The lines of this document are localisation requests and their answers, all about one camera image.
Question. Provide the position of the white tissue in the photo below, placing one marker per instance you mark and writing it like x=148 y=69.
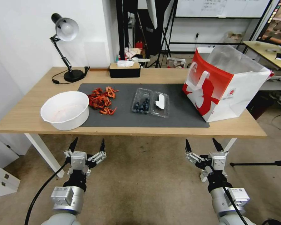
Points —
x=125 y=63

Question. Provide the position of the dark grey table mat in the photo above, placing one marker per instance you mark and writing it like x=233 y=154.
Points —
x=124 y=119

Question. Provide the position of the red crayfish shell pile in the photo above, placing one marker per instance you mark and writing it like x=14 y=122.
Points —
x=97 y=99

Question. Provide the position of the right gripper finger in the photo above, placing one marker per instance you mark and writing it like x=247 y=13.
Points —
x=218 y=144
x=188 y=146

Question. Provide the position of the red white takeout bag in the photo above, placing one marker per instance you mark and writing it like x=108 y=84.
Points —
x=224 y=93

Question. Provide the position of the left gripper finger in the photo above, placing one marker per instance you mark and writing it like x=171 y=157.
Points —
x=72 y=145
x=102 y=146

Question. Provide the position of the black desk lamp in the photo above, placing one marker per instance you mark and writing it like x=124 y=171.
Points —
x=66 y=28

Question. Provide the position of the black box under table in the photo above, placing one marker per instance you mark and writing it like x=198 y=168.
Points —
x=260 y=105

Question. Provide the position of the whiteboard on black stand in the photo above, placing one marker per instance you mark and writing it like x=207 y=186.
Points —
x=224 y=9

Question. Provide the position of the white cabinet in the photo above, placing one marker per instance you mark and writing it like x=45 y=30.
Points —
x=4 y=178

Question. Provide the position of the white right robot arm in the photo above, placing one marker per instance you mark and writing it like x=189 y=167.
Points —
x=229 y=206

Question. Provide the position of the clear plastic takeout container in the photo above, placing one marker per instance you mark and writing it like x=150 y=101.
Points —
x=160 y=110

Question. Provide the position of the white round bowl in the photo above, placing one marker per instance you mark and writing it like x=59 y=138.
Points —
x=65 y=110

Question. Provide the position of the white plastic bag on floor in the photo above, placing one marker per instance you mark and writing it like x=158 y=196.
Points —
x=175 y=62

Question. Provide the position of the black stand leg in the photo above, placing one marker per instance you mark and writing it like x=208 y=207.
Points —
x=260 y=163

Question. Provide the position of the dark blueberries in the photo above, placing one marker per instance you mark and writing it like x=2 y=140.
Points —
x=141 y=105

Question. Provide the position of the black metal rack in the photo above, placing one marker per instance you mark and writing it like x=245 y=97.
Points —
x=123 y=28

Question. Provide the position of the display screen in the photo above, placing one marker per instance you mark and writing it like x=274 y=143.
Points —
x=278 y=23

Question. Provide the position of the wooden table with white legs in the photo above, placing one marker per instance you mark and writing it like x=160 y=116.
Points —
x=35 y=103

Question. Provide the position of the black tripod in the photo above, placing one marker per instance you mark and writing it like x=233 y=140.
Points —
x=165 y=42

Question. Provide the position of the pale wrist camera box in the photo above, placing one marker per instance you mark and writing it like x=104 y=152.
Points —
x=217 y=162
x=78 y=161

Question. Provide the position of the black tissue box wooden lid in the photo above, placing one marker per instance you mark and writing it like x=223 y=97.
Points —
x=124 y=72

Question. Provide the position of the yellow side table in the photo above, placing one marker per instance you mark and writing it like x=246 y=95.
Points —
x=260 y=49

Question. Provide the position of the white softbox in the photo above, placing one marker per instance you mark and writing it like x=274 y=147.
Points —
x=152 y=14

